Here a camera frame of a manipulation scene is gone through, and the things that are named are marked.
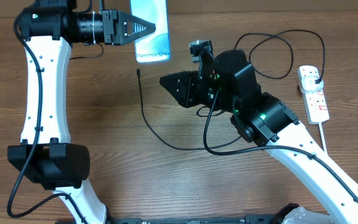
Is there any black USB charging cable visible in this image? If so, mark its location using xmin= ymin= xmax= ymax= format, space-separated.
xmin=136 ymin=29 xmax=326 ymax=152

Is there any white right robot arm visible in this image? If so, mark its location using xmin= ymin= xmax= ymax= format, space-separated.
xmin=160 ymin=50 xmax=358 ymax=223

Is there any white charger plug adapter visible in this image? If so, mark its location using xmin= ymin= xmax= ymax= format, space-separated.
xmin=299 ymin=77 xmax=324 ymax=93

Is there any white power strip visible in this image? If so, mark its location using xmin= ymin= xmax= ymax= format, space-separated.
xmin=297 ymin=65 xmax=329 ymax=124

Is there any Samsung Galaxy smartphone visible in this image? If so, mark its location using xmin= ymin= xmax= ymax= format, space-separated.
xmin=130 ymin=0 xmax=170 ymax=63

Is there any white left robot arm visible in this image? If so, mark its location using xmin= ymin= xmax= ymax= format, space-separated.
xmin=7 ymin=0 xmax=156 ymax=223

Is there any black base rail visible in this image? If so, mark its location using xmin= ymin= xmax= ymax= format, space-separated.
xmin=107 ymin=214 xmax=275 ymax=224

